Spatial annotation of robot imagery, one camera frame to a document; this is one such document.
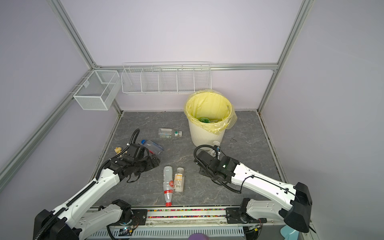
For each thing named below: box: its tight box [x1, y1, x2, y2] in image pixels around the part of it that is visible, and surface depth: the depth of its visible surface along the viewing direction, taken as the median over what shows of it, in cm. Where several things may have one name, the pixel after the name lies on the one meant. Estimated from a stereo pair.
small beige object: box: [114, 147, 122, 155], surface depth 98 cm
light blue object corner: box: [280, 224, 300, 240], surface depth 71 cm
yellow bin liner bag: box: [184, 89, 238, 135], surface depth 91 cm
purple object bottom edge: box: [188, 233, 209, 240], surface depth 71 cm
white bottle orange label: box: [174, 167, 185, 192], surface depth 82 cm
